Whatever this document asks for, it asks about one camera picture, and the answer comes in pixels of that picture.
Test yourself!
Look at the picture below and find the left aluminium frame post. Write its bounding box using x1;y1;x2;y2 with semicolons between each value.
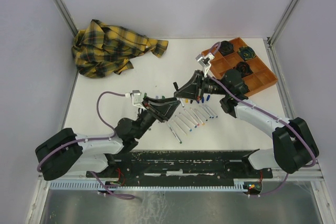
53;0;78;36

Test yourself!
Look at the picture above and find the orange compartment tray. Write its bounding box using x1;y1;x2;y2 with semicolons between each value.
210;37;278;97

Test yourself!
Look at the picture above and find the dark floral rolled sock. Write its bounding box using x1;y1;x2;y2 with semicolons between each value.
234;62;253;78

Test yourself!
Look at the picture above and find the aluminium frame post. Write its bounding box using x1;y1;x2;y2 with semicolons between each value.
53;0;78;36
267;0;300;48

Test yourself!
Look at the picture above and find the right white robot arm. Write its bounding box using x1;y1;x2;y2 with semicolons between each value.
173;69;319;177

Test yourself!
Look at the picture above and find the green blue rolled sock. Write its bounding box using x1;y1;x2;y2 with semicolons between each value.
237;46;256;61

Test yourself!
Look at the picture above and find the white slotted cable duct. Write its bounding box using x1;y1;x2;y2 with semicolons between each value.
49;179;247;192

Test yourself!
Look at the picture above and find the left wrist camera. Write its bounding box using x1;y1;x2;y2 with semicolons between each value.
131;90;144;109

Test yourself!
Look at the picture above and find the right aluminium frame post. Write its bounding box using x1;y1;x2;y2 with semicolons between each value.
267;0;300;48

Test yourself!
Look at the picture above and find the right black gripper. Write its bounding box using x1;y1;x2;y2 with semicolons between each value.
174;70;228;101

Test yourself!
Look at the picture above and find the pink cap marker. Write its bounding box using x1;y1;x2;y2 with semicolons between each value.
172;119;187;136

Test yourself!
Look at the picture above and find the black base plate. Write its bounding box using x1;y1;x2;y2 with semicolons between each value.
97;151;273;186

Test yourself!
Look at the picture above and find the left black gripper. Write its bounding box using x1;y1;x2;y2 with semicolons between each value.
134;95;181;139

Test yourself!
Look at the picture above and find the yellow marker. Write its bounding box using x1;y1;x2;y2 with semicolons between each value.
190;108;205;125

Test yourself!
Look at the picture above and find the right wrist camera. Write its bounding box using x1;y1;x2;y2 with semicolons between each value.
195;52;215;77

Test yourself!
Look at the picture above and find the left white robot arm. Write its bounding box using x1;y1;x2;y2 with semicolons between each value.
35;90;181;181

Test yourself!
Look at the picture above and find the yellow plaid shirt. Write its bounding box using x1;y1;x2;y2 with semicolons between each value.
71;19;169;79

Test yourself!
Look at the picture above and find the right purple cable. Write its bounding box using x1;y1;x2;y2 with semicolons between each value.
208;42;316;197

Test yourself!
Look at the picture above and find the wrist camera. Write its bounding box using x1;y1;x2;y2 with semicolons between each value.
195;52;215;77
131;90;144;109

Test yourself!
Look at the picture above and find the black cap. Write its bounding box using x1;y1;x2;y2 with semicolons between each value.
173;82;179;91

